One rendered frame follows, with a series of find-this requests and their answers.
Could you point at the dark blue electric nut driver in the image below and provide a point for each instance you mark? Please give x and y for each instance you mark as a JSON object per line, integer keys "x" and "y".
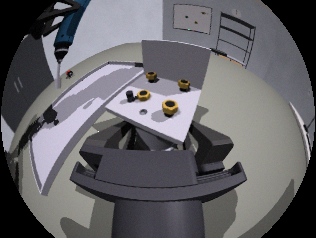
{"x": 65, "y": 35}

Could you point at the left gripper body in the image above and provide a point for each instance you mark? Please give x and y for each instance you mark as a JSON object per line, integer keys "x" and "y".
{"x": 36, "y": 31}

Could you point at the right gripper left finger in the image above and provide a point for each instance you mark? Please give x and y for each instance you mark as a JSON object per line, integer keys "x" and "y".
{"x": 111, "y": 136}

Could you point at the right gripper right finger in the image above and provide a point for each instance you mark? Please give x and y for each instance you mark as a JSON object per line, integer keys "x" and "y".
{"x": 213, "y": 146}

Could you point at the yellow hex nut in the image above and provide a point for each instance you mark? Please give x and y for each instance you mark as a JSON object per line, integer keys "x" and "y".
{"x": 151, "y": 75}
{"x": 143, "y": 95}
{"x": 185, "y": 84}
{"x": 169, "y": 107}

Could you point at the white shallow rectangular tray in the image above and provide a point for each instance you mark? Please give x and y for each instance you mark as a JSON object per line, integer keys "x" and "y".
{"x": 71, "y": 108}

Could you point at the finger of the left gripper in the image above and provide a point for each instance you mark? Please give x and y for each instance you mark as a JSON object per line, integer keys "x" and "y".
{"x": 48, "y": 15}
{"x": 49, "y": 28}

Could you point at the grey and white l-shaped bracket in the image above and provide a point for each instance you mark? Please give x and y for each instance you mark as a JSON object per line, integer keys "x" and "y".
{"x": 171, "y": 61}

